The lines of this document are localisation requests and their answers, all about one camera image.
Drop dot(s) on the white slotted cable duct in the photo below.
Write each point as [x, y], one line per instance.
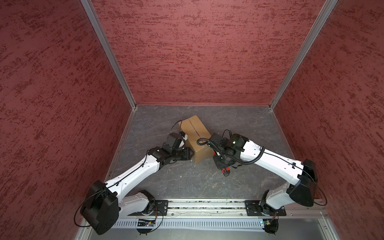
[195, 224]

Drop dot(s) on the aluminium front rail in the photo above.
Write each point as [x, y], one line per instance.
[236, 209]

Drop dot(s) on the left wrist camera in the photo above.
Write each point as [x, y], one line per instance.
[184, 135]

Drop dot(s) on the brown cardboard express box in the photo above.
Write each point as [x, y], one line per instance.
[195, 129]

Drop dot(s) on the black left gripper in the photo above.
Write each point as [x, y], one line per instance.
[187, 156]

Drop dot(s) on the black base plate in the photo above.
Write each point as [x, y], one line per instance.
[255, 209]
[159, 207]

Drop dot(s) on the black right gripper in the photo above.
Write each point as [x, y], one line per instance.
[219, 164]

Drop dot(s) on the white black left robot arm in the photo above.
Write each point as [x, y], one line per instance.
[106, 202]

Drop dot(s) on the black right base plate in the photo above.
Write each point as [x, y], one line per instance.
[255, 209]

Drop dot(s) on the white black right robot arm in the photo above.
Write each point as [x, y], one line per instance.
[300, 177]

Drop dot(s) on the right controller board with wires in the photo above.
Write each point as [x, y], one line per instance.
[271, 226]

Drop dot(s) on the aluminium left corner post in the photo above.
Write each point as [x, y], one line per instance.
[97, 26]

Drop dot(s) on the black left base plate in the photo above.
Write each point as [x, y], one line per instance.
[159, 207]

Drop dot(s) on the aluminium corner post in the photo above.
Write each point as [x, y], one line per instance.
[317, 26]
[97, 26]

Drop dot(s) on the aluminium right corner post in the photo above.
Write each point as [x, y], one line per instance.
[317, 26]

